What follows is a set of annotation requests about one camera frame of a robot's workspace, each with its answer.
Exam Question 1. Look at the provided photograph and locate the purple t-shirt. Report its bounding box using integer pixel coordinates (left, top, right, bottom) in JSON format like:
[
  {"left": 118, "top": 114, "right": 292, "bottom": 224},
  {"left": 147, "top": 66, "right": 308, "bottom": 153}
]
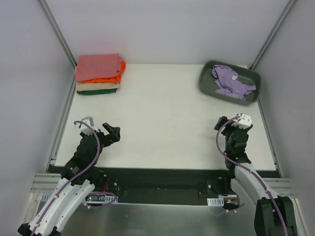
[{"left": 211, "top": 65, "right": 256, "bottom": 100}]

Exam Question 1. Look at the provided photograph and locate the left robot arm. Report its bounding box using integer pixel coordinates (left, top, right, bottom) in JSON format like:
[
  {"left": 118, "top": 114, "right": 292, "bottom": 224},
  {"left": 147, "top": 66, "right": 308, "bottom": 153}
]
[{"left": 18, "top": 120, "right": 121, "bottom": 236}]

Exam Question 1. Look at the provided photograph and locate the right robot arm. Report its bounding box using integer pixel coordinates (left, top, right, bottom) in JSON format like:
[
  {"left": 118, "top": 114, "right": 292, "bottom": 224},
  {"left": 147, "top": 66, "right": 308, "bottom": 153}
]
[{"left": 214, "top": 113, "right": 298, "bottom": 236}]

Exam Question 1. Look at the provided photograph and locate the grey plastic bin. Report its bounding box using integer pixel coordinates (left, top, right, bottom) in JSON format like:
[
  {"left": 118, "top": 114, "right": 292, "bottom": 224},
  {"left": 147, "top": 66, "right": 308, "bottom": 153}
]
[{"left": 199, "top": 60, "right": 262, "bottom": 106}]

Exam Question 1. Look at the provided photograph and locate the green folded t-shirt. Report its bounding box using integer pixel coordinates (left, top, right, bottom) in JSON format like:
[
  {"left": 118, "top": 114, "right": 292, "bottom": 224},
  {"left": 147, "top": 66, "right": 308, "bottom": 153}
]
[{"left": 77, "top": 88, "right": 118, "bottom": 95}]

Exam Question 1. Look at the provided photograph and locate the orange folded t-shirt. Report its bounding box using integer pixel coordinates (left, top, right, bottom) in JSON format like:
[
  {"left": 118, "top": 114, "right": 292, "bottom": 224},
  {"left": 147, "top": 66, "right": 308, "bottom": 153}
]
[{"left": 82, "top": 61, "right": 126, "bottom": 84}]

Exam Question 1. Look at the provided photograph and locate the beige folded t-shirt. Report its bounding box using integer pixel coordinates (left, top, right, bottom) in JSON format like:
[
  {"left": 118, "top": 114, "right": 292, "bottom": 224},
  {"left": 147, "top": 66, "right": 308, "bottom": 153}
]
[{"left": 75, "top": 82, "right": 120, "bottom": 91}]

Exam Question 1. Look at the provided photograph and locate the pink folded t-shirt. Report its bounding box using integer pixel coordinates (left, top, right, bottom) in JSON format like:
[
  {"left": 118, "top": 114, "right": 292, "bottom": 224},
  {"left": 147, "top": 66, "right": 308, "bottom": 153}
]
[{"left": 75, "top": 54, "right": 122, "bottom": 82}]

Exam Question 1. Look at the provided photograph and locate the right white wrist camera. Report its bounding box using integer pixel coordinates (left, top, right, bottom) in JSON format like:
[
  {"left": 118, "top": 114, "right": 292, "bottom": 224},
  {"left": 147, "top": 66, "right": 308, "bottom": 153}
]
[{"left": 233, "top": 113, "right": 252, "bottom": 129}]

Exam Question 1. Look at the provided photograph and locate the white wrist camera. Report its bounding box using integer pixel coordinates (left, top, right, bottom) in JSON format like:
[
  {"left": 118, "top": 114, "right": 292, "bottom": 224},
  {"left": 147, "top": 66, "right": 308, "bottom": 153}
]
[
  {"left": 79, "top": 117, "right": 94, "bottom": 135},
  {"left": 233, "top": 113, "right": 252, "bottom": 129}
]

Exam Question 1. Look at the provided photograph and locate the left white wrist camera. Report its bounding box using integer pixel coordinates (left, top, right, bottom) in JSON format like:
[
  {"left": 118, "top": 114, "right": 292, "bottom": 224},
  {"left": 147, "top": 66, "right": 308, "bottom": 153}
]
[{"left": 79, "top": 117, "right": 94, "bottom": 135}]

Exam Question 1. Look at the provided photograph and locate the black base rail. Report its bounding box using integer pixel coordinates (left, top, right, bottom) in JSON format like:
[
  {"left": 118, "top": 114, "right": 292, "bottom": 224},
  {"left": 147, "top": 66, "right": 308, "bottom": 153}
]
[{"left": 44, "top": 165, "right": 283, "bottom": 206}]

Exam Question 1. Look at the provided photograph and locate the right white cable duct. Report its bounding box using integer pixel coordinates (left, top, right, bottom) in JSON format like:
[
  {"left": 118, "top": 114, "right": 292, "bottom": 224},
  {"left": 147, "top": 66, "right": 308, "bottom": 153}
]
[{"left": 207, "top": 198, "right": 224, "bottom": 207}]

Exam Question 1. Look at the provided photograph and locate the white cable duct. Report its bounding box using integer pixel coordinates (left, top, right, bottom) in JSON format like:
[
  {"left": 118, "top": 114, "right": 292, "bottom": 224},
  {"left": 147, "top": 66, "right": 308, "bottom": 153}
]
[
  {"left": 40, "top": 193, "right": 119, "bottom": 204},
  {"left": 207, "top": 198, "right": 224, "bottom": 207}
]

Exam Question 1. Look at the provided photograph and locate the left white cable duct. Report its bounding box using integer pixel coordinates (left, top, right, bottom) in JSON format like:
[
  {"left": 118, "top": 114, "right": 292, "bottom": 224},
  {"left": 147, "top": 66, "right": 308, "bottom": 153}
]
[{"left": 40, "top": 193, "right": 119, "bottom": 204}]

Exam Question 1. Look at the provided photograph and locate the right aluminium frame post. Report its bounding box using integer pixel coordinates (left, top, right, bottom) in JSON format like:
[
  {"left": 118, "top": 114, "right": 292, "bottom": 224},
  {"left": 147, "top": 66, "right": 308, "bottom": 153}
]
[{"left": 249, "top": 0, "right": 297, "bottom": 70}]

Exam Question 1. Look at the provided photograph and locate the aluminium frame post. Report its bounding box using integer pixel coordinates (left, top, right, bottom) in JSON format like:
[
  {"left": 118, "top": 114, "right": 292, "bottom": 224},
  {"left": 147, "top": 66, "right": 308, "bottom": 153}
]
[
  {"left": 249, "top": 0, "right": 297, "bottom": 70},
  {"left": 36, "top": 0, "right": 77, "bottom": 67}
]

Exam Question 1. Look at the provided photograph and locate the left aluminium frame post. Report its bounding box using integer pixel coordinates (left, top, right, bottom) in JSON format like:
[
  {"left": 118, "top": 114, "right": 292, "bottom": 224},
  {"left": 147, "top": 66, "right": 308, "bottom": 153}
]
[{"left": 36, "top": 0, "right": 77, "bottom": 67}]

